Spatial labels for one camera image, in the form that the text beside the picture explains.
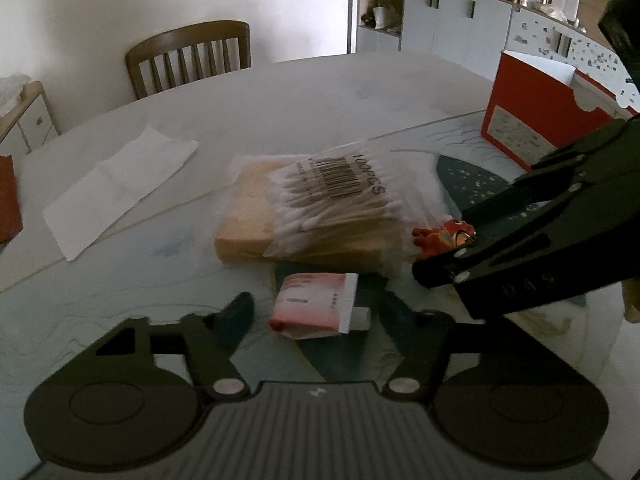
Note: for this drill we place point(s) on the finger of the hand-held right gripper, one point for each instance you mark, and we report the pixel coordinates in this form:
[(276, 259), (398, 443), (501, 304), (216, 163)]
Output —
[(565, 185), (540, 265)]

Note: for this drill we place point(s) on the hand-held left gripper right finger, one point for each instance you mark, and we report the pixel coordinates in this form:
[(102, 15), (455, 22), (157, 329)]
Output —
[(425, 342)]

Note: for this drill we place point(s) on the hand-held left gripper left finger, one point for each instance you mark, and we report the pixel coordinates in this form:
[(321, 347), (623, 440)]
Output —
[(234, 316)]

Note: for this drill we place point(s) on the pink tube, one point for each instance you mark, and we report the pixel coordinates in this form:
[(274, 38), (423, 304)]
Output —
[(310, 305)]

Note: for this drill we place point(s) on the red cardboard box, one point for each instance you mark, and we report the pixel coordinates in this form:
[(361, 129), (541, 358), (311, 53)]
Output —
[(525, 105)]

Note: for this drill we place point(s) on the small red toy figure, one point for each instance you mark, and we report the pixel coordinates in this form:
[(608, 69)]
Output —
[(440, 235)]

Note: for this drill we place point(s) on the beige block in wrapper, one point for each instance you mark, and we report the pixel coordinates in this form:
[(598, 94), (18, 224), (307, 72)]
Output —
[(250, 210)]

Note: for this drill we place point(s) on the cotton swab packet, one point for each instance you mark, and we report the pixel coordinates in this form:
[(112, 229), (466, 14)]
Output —
[(330, 200)]

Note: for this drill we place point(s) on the white paper sheet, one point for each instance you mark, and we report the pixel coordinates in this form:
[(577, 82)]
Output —
[(120, 185)]

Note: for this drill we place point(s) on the wooden chair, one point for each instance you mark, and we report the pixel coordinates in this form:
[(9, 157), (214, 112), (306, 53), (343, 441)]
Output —
[(190, 52)]

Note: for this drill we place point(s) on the white sideboard with wooden top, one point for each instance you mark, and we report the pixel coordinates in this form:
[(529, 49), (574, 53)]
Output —
[(30, 120)]

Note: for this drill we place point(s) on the white plastic bag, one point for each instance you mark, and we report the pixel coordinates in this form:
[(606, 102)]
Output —
[(12, 87)]

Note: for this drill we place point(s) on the white wall cabinet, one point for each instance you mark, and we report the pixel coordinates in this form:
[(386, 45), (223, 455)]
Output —
[(460, 20)]

